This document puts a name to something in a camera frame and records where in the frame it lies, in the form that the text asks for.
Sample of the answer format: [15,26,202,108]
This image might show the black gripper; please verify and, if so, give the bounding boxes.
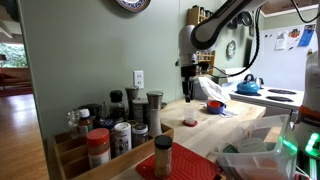
[180,64,202,103]

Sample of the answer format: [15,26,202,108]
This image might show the red round lid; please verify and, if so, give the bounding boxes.
[182,119,199,128]

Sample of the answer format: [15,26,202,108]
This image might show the blue bowl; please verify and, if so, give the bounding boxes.
[206,100,227,116]

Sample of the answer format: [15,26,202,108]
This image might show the black lid spice jar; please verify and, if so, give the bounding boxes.
[154,134,174,179]

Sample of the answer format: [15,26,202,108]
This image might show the green plastic lid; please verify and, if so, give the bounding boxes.
[222,143,240,155]

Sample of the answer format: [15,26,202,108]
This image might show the blue lid jar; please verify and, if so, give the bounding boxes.
[98,118,117,159]

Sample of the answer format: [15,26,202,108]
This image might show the orange lid spice jar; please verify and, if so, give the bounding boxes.
[86,128,112,170]

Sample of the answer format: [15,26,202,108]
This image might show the white crumpled cloth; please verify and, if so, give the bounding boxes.
[196,76,231,103]

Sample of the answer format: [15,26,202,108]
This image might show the orange cup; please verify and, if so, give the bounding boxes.
[208,100,223,109]

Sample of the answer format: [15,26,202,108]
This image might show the steel pepper mill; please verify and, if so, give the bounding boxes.
[146,90,165,139]

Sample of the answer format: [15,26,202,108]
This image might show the grey spice tin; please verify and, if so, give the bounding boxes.
[132,97,150,125]

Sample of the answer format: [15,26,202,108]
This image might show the dark pepper mill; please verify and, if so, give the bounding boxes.
[125,86,140,121]

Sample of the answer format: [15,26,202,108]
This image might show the blue kettle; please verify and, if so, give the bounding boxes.
[236,73,261,95]

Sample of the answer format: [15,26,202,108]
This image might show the black stove burner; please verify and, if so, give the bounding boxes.
[234,90,263,97]
[267,88,298,96]
[265,95,295,103]

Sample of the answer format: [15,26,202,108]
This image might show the dark glass spice jar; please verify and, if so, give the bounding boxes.
[131,123,150,149]

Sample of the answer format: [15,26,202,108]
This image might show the black cap bottle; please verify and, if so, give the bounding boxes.
[109,89,126,123]

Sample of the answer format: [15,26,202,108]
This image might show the red silicone mat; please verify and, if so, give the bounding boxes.
[135,142,222,180]

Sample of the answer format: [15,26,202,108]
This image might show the white stove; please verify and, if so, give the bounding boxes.
[213,67,305,118]

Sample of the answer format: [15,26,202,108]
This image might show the hanging dark pan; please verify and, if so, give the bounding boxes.
[240,9,255,28]
[226,17,239,31]

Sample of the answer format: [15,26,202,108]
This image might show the white spice canister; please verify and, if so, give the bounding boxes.
[113,122,133,157]

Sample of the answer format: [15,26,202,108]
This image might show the clear plastic container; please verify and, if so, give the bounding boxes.
[237,137,268,154]

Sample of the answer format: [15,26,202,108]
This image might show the clear plastic bin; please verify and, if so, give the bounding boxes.
[213,114,299,180]

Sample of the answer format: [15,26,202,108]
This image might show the dark round jar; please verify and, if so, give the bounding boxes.
[79,103,103,128]

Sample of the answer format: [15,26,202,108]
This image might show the white refrigerator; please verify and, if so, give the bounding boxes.
[249,22,320,92]

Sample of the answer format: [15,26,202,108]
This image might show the wooden spice tray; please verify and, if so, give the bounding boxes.
[46,123,175,180]

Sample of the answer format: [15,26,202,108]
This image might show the white paper note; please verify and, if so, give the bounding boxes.
[274,30,289,51]

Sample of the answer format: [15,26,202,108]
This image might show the white cap small bottle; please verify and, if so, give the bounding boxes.
[77,108,95,138]

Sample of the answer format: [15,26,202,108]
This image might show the colourful paper flyer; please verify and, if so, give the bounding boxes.
[287,28,302,51]

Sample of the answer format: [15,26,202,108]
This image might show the clear glass shaker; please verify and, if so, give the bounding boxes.
[66,109,81,140]

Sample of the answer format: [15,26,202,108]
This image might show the blue paper flyer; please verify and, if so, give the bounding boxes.
[297,23,317,48]

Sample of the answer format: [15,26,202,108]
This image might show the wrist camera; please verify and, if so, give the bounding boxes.
[196,61,212,72]

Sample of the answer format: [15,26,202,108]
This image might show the wooden wall spice rack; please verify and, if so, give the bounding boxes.
[186,5,215,26]
[195,49,216,76]

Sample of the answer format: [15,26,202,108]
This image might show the white wall outlet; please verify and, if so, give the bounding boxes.
[133,70,145,90]

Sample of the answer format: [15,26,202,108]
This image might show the small patterned wall plate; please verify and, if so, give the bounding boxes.
[226,39,237,60]

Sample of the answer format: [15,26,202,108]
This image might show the large patterned wall plate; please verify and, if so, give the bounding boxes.
[115,0,152,14]

